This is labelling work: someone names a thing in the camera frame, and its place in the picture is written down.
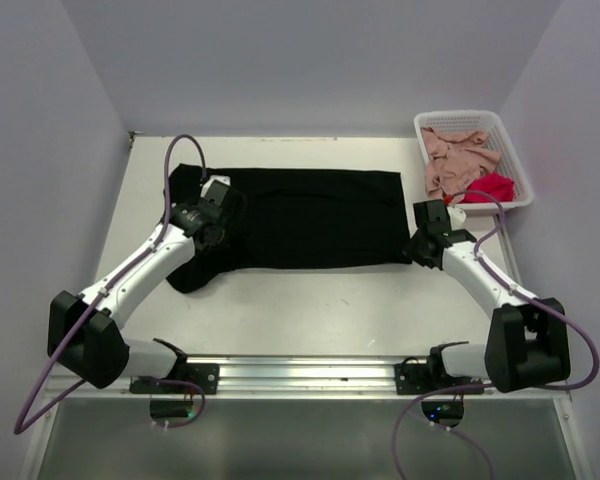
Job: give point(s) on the black t shirt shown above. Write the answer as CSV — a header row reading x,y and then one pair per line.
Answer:
x,y
299,219

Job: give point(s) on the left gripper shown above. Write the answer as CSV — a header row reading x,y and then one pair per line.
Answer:
x,y
225,225

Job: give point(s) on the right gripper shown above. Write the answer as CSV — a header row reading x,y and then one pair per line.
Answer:
x,y
413,253

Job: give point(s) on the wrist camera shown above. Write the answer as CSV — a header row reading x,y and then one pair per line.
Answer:
x,y
456,214
214,181

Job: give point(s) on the red t shirt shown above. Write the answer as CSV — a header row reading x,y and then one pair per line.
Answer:
x,y
497,186

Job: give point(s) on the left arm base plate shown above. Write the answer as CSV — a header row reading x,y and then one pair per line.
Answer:
x,y
185,379

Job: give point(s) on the beige t shirt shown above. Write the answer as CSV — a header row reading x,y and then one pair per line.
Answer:
x,y
456,160

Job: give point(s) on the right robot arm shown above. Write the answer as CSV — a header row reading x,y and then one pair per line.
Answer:
x,y
527,342

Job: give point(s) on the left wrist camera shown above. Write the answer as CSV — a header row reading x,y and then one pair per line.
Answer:
x,y
214,181

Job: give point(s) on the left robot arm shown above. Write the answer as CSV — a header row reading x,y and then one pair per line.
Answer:
x,y
85,332

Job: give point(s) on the white plastic basket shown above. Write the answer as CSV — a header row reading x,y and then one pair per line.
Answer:
x,y
498,140

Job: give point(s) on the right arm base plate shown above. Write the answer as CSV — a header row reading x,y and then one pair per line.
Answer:
x,y
416,379

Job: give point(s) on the aluminium mounting rail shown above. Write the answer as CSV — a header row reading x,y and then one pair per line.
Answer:
x,y
271,377

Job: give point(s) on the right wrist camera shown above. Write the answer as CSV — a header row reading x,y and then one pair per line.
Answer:
x,y
456,214

